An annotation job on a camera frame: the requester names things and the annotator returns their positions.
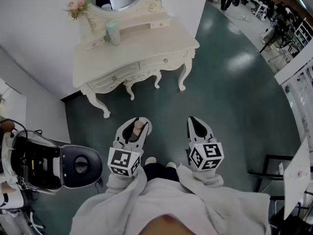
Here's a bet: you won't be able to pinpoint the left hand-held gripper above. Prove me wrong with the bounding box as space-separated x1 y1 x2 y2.
107 117 153 178

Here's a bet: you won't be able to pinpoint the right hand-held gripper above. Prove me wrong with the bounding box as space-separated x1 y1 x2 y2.
187 116 225 172

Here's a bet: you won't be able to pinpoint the small grey bottle beige cap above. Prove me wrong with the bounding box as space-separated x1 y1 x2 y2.
129 120 145 142

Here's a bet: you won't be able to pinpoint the person's right forearm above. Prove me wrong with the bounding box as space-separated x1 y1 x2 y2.
176 164 224 188

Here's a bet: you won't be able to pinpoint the person's left forearm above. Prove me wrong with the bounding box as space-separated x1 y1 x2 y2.
105 167 148 207

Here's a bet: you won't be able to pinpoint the person's dark trousers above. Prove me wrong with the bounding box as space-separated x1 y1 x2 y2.
142 163 180 183

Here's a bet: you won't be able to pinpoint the black and white robot head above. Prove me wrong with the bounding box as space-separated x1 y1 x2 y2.
59 144 104 188

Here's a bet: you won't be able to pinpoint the person's white fleece jacket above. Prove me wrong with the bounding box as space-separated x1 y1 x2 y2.
69 164 272 235

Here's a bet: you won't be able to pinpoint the white dressing table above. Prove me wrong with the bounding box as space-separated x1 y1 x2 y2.
71 10 200 119

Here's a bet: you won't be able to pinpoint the white canister green lid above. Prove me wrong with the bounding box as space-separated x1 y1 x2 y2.
105 21 122 47

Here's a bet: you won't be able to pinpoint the robot body clear cover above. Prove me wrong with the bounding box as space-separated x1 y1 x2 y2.
9 129 62 193

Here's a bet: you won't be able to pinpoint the white partition board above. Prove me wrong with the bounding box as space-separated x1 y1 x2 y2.
280 66 313 143

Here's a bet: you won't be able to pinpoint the white board panel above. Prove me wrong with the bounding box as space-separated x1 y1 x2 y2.
283 136 312 220

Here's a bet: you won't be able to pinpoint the white cabinet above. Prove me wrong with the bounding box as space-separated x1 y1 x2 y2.
0 78 27 127

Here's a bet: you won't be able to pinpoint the brown round knob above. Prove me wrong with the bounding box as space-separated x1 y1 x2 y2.
0 120 16 133

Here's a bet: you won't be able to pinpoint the pink flower bouquet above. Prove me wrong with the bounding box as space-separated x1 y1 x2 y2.
64 0 96 32

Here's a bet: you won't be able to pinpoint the white desk row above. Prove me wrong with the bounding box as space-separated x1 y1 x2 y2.
240 0 269 22

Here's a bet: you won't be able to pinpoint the white shelf unit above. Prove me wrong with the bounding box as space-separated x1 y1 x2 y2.
294 19 313 51

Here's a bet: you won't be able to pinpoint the black metal frame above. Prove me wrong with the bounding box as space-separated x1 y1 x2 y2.
247 154 294 193

